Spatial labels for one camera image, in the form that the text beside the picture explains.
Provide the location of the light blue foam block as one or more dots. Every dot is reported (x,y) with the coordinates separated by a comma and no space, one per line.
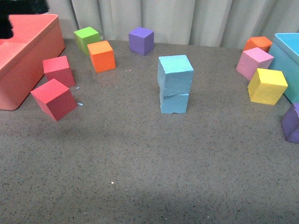
(174,75)
(174,103)

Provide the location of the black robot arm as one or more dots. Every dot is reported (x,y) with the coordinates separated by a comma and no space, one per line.
(18,7)

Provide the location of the purple foam block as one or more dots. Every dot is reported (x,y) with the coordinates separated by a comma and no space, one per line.
(141,40)
(290,124)

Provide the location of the orange foam block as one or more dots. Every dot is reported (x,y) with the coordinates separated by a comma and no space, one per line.
(261,42)
(102,56)

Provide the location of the green foam block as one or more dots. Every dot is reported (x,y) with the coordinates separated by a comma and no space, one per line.
(86,36)

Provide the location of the dark red foam block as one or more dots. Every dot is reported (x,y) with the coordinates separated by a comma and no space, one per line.
(58,68)

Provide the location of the pink foam block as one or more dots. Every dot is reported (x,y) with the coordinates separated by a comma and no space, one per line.
(252,59)

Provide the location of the grey curtain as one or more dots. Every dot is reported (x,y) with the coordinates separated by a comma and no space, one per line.
(215,23)

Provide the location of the yellow foam block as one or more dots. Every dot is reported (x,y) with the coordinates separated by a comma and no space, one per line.
(267,86)

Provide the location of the pink plastic bin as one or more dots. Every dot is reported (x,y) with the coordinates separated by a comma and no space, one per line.
(36,38)

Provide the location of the blue plastic bin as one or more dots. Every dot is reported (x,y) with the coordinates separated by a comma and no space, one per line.
(285,50)

